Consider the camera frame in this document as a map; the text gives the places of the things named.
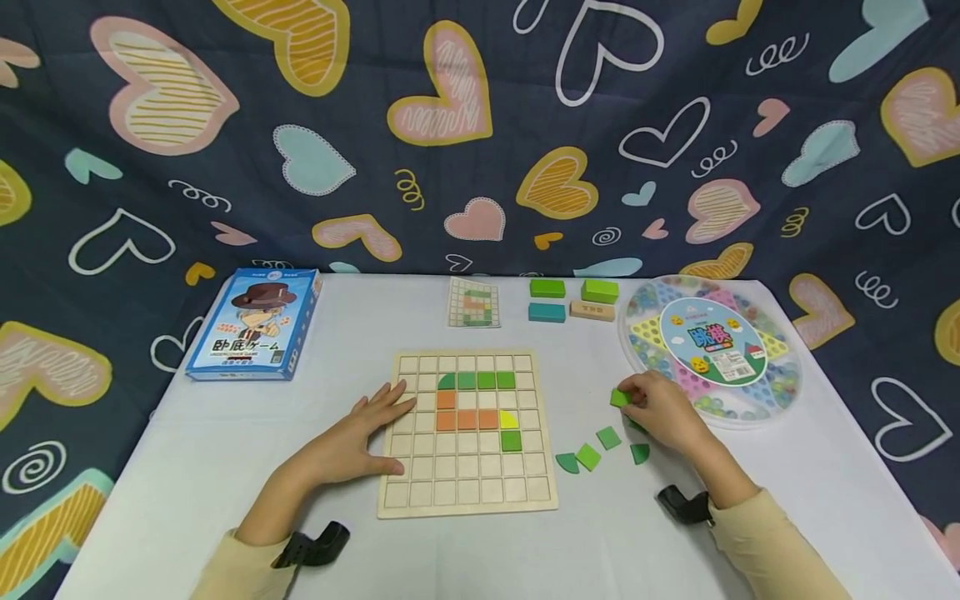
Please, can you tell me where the person's right hand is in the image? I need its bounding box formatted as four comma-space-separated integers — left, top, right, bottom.
616, 371, 723, 461

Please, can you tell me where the person's left hand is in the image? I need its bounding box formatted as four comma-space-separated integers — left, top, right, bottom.
296, 381, 418, 486

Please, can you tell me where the wooden grid board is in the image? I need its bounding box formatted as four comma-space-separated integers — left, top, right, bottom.
376, 348, 560, 520

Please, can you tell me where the person's right forearm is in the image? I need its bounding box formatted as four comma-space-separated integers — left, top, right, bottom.
686, 442, 853, 600

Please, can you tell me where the round marble game case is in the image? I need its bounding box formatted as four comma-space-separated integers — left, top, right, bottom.
617, 275, 803, 430

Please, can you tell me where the black wrist band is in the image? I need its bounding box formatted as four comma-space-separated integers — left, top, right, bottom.
271, 521, 352, 570
657, 485, 715, 528

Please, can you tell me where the grid pattern card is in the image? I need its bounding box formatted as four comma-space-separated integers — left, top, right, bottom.
447, 277, 503, 329

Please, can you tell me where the blue card game box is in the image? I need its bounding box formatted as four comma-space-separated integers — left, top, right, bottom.
185, 267, 323, 383

